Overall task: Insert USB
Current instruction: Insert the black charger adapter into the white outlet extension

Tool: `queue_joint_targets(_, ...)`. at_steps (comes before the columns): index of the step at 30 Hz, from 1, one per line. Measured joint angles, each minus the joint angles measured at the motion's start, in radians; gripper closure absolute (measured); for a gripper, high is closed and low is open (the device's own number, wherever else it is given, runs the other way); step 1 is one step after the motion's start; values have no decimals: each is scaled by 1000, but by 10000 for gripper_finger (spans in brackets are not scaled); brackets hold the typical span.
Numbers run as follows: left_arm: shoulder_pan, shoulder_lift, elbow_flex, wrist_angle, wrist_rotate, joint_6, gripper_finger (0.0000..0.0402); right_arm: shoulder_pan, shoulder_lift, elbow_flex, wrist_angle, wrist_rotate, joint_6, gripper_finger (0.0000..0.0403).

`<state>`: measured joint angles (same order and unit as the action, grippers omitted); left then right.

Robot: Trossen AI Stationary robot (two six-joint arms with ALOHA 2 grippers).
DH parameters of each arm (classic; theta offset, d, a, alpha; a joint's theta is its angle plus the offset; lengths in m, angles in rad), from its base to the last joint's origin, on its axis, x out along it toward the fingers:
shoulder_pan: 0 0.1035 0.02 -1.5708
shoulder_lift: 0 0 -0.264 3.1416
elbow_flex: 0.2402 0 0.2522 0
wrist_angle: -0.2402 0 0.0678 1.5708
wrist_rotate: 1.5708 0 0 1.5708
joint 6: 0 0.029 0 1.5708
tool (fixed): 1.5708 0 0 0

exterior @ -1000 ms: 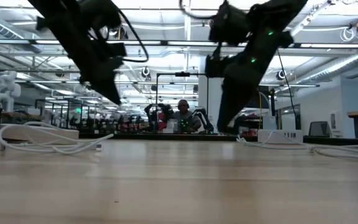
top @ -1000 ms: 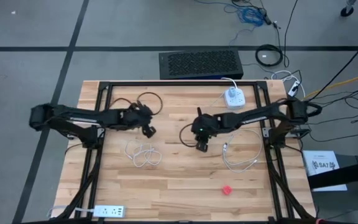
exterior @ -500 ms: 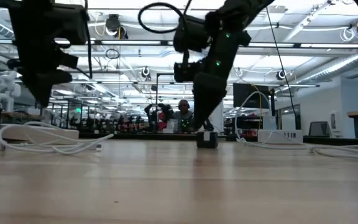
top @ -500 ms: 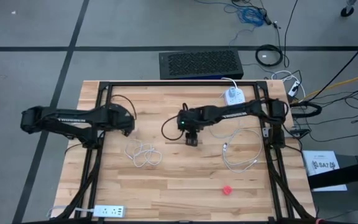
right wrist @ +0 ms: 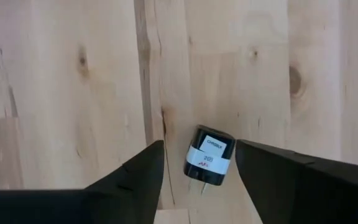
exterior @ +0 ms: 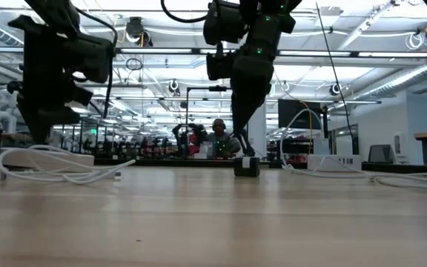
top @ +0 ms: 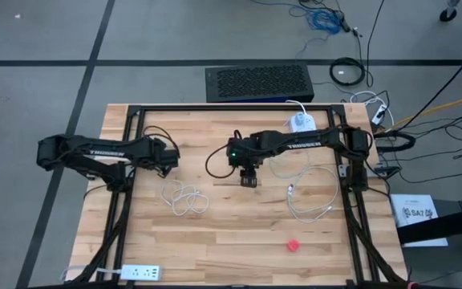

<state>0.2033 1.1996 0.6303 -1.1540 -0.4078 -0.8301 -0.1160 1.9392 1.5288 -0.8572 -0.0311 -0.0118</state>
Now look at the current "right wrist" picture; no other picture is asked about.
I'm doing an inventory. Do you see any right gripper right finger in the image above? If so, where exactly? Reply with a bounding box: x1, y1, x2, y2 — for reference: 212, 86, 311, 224
234, 139, 358, 224

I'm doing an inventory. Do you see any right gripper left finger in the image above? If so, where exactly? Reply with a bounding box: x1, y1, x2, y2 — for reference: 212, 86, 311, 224
0, 139, 165, 224

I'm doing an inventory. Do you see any black dual-USB wall charger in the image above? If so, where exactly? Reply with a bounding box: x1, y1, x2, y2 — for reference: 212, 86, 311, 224
183, 124, 237, 196

